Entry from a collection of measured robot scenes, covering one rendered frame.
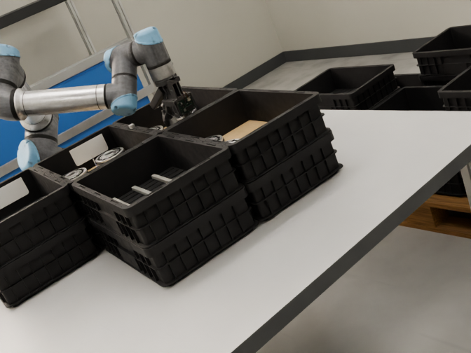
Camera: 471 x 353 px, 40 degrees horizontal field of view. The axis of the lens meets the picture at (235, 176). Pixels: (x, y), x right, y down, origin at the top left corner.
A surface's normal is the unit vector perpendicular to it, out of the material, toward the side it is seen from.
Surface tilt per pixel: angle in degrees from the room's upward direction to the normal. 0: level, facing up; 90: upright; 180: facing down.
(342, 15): 90
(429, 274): 0
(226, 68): 90
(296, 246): 0
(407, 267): 0
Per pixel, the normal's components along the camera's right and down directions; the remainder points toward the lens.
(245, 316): -0.36, -0.86
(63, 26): 0.59, 0.09
